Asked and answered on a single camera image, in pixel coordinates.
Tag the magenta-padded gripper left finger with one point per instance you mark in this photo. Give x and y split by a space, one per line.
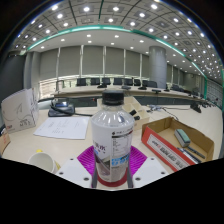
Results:
86 161

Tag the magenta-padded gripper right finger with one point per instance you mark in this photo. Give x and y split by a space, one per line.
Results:
138 161

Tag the clear water bottle black cap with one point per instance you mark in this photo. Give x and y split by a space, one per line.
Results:
111 133

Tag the open cardboard box red side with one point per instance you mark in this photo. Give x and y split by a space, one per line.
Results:
160 146

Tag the white printed paper sheet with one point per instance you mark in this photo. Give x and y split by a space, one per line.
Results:
63 127

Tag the beige divided organizer box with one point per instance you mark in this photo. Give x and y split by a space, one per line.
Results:
141 118

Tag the grey whiteboard eraser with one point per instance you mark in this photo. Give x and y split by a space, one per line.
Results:
182 137

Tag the dark marker pens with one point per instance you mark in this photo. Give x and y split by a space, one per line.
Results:
193 153

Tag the black desk phone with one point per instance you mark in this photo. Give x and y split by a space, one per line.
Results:
61 109

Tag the long curved conference desk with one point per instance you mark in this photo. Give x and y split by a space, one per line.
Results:
86 91

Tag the black table microphone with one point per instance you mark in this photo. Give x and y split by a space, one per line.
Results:
195 107

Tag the row of black office chairs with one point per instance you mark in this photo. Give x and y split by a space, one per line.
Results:
116 81

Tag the large white cardboard box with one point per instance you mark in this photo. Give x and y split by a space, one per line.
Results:
20 111

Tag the round ceiling lights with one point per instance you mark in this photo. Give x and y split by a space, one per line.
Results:
86 9

